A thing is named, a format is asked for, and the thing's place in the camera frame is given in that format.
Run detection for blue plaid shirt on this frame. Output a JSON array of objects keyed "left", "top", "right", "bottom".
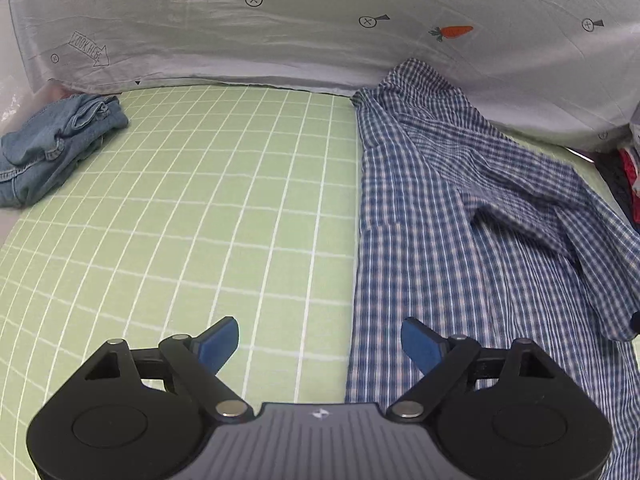
[{"left": 345, "top": 57, "right": 640, "bottom": 480}]

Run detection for black garment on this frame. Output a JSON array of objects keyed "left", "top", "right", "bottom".
[{"left": 594, "top": 151, "right": 640, "bottom": 234}]

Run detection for red garment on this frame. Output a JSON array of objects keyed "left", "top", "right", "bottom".
[{"left": 617, "top": 146, "right": 640, "bottom": 197}]

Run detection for white carrot print sheet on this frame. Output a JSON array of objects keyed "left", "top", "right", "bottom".
[{"left": 7, "top": 0, "right": 640, "bottom": 154}]

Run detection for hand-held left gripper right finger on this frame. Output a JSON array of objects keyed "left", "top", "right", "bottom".
[{"left": 388, "top": 316, "right": 567, "bottom": 419}]

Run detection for blue denim jeans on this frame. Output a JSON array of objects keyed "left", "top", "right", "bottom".
[{"left": 0, "top": 92, "right": 130, "bottom": 209}]

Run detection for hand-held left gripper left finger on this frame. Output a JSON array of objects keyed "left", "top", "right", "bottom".
[{"left": 85, "top": 316, "right": 253, "bottom": 420}]

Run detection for green grid bed sheet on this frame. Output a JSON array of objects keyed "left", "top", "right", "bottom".
[{"left": 0, "top": 84, "right": 633, "bottom": 480}]

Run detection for clear plastic bag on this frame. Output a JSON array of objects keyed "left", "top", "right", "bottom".
[{"left": 0, "top": 72, "right": 33, "bottom": 128}]

